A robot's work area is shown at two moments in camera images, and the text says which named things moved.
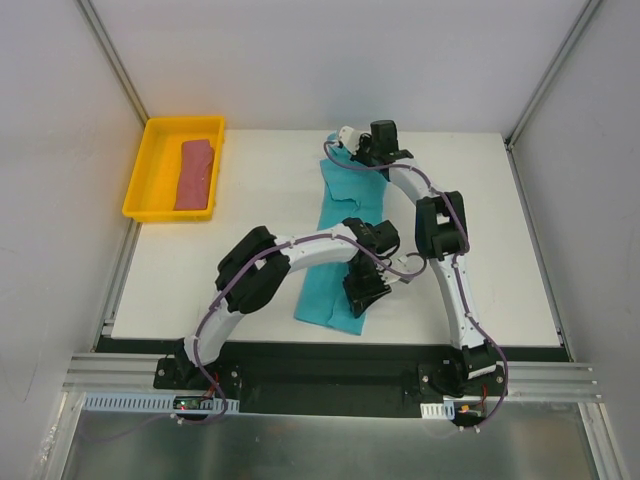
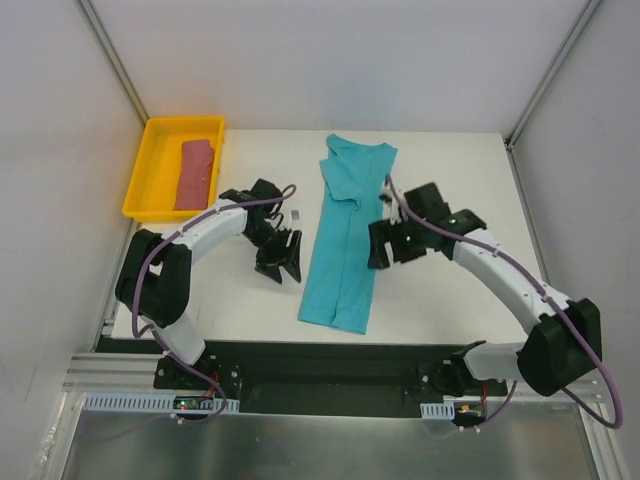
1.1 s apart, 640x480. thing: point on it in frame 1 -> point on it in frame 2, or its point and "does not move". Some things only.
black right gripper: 367,151 -> 393,242
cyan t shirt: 349,190 does not move
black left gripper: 364,286 -> 279,248
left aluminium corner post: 100,31 does not move
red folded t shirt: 192,187 does not move
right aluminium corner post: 515,131 does not move
